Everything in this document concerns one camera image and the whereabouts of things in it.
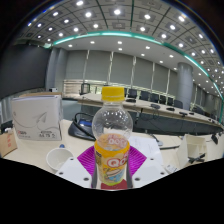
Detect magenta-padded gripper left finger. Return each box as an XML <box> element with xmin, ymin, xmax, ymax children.
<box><xmin>54</xmin><ymin>145</ymin><xmax>97</xmax><ymax>190</ymax></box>

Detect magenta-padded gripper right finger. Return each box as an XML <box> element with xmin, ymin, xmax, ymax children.
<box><xmin>127</xmin><ymin>145</ymin><xmax>170</xmax><ymax>190</ymax></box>

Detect yellow-capped orange drink bottle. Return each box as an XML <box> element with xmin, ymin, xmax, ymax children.
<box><xmin>91</xmin><ymin>85</ymin><xmax>134</xmax><ymax>187</ymax></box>

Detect white patterned paper cup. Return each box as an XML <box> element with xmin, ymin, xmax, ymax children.
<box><xmin>45</xmin><ymin>147</ymin><xmax>75</xmax><ymax>174</ymax></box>

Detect white desk organizer box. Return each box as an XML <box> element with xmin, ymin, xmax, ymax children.
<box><xmin>176</xmin><ymin>133</ymin><xmax>208</xmax><ymax>169</ymax></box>

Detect white copy paper box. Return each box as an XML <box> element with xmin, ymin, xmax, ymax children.
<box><xmin>11</xmin><ymin>94</ymin><xmax>64</xmax><ymax>142</ymax></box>

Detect brown paper envelope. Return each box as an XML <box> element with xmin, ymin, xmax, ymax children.
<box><xmin>0</xmin><ymin>129</ymin><xmax>18</xmax><ymax>158</ymax></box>

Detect row of black office chairs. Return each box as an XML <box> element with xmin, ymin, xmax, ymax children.
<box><xmin>79</xmin><ymin>83</ymin><xmax>208</xmax><ymax>115</ymax></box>

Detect ceiling lights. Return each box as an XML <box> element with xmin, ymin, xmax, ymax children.
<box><xmin>26</xmin><ymin>0</ymin><xmax>224</xmax><ymax>88</ymax></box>

